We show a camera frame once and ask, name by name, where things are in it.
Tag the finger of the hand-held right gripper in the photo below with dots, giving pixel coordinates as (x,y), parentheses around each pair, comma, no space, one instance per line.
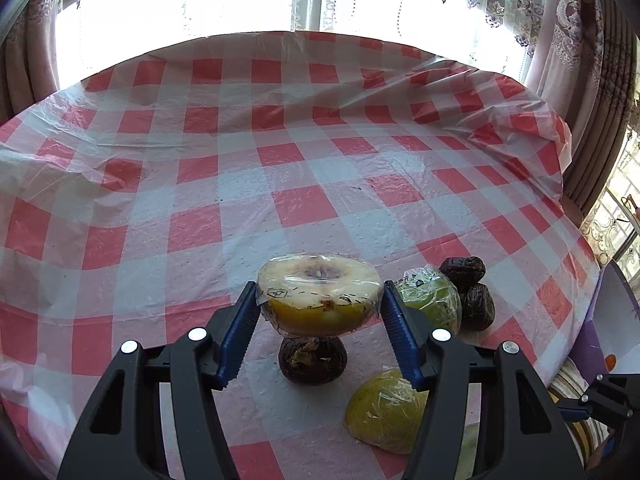
(575,410)

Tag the yellow-green fruit half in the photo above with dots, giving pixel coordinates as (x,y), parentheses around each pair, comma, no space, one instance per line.
(380,410)

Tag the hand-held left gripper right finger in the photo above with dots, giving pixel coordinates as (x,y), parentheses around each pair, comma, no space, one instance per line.
(400,330)

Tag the yellow apple half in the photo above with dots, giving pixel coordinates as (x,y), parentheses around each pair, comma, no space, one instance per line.
(320,280)

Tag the sheer floral lace curtain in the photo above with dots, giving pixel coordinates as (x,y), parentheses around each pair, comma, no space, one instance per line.
(450,0)

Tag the brown patterned curtain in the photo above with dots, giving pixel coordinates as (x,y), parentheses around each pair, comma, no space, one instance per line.
(25,60)
(590,85)

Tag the red checked plastic tablecloth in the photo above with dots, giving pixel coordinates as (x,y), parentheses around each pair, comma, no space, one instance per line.
(300,160)

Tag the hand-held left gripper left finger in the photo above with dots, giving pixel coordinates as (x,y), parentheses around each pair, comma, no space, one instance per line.
(240,330)

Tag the white lace window curtain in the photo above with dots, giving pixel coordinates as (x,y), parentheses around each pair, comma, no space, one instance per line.
(615,220)

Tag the orange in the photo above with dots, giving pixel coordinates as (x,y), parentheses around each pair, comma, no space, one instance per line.
(610,360)

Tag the white box with purple rim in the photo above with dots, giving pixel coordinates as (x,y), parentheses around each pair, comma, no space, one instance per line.
(620,320)

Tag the green apple half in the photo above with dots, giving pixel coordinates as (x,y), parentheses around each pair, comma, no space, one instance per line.
(430,300)

